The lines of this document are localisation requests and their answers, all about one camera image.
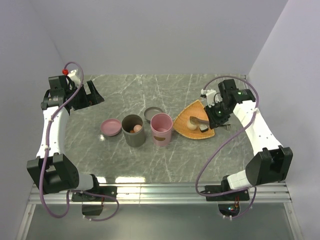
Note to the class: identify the pink lid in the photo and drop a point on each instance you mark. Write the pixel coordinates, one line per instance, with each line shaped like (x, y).
(111, 127)

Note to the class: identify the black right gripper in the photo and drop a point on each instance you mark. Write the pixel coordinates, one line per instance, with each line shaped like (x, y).
(213, 120)

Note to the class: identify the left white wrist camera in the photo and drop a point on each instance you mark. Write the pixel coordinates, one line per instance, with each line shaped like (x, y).
(75, 77)

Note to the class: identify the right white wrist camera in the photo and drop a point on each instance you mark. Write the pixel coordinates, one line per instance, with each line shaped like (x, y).
(209, 96)

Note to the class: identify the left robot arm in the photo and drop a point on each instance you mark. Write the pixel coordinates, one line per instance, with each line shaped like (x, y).
(51, 170)

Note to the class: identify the white steamed bun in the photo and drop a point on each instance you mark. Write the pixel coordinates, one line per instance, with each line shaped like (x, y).
(191, 126)

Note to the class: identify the grey lid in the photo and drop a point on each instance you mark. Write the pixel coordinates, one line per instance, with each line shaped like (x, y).
(150, 112)

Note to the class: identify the rice and seaweed sushi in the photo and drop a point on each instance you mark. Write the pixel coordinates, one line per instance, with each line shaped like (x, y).
(203, 128)

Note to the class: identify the grey cylindrical container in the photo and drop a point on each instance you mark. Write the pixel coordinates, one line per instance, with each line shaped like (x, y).
(136, 139)

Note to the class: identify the pink cylindrical container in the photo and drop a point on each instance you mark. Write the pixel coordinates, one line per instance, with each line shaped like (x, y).
(161, 129)

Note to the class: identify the metal food tongs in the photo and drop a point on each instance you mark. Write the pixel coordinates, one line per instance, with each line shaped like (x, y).
(198, 121)

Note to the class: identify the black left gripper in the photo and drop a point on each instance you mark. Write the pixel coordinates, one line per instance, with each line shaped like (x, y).
(90, 99)

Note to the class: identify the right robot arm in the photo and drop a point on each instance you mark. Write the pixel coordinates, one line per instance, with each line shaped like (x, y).
(271, 161)

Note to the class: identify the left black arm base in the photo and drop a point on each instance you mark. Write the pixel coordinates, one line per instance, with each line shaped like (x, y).
(95, 193)

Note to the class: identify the aluminium mounting rail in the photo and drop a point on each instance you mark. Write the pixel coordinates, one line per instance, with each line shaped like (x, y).
(166, 193)

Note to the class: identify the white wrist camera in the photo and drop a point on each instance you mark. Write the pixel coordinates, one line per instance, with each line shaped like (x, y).
(75, 77)
(209, 96)

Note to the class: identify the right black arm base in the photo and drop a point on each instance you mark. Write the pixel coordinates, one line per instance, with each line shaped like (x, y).
(228, 204)

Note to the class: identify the pink egg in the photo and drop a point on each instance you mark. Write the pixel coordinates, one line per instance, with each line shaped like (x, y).
(137, 128)

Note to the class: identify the woven bamboo basket tray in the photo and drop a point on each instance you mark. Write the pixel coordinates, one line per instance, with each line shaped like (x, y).
(180, 123)

